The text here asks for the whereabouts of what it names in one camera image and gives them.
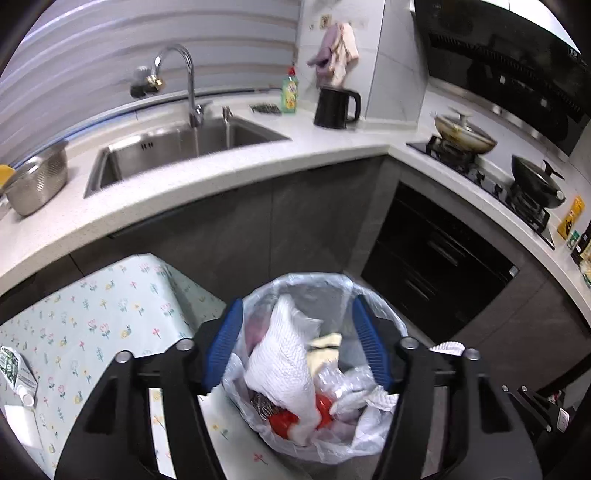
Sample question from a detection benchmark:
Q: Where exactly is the black range hood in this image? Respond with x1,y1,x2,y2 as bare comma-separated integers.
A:
413,0,591,158

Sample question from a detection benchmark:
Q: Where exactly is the steel colander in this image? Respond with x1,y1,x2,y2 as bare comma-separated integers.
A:
0,141,70,217

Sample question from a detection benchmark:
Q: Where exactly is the black built-in appliance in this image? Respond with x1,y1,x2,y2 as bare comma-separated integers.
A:
360,182,520,330

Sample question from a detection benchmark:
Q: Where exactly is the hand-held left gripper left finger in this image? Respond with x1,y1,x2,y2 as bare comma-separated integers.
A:
54,298,245,480

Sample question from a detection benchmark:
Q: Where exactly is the green dish soap bottle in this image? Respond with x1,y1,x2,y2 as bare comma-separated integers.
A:
281,67,298,116

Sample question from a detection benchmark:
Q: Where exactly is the yellow packet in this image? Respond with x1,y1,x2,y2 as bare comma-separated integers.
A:
556,196,586,240

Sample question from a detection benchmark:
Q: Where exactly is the wok with glass lid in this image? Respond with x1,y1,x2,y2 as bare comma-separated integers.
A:
431,107,498,155

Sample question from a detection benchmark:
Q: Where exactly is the beige plastic packet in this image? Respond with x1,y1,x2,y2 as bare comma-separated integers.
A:
307,332,343,374

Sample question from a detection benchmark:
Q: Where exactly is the green drink carton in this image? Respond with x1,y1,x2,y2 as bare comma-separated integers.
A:
0,347,38,408

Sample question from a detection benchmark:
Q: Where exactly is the steel sink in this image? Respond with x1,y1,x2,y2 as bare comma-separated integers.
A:
84,115,293,193

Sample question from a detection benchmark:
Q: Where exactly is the red plastic bag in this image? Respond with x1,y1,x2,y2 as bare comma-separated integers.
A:
269,394,333,437

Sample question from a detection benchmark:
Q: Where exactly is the trash bin with clear bag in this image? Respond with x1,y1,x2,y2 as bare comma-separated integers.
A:
222,272,409,464

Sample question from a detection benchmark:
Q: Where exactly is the white paper towel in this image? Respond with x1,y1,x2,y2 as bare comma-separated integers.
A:
244,295,324,444

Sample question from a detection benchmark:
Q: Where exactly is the floral tablecloth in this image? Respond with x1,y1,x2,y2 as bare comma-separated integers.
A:
0,253,278,480

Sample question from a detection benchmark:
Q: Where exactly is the window blind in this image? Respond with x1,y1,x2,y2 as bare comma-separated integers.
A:
0,0,301,167

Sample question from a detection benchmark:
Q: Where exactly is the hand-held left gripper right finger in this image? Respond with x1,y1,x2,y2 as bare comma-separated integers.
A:
352,294,543,480

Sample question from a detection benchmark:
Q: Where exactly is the black kettle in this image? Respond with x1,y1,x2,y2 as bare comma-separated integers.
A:
314,85,362,130

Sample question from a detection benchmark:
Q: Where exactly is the purple hanging cloth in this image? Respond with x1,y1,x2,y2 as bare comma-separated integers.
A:
307,23,342,86

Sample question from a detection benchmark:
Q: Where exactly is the grey base cabinet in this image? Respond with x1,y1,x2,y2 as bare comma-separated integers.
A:
108,154,400,301

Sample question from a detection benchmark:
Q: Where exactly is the clear plastic bag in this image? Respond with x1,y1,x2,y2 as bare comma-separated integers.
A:
318,364,375,402

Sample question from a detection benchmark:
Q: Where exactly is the black gas stove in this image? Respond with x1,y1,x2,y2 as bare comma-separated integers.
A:
406,135,556,250

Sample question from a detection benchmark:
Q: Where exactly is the chrome sink faucet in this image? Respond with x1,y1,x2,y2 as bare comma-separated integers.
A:
154,45,205,129

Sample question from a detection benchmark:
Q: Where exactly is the black wok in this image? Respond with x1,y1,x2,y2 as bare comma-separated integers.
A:
510,155,566,209

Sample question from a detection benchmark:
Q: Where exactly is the wall water tap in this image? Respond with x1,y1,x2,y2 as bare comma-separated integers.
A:
130,66,164,99

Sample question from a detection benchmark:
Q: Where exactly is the steel wool scourer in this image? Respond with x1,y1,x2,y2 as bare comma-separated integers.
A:
249,392,275,418

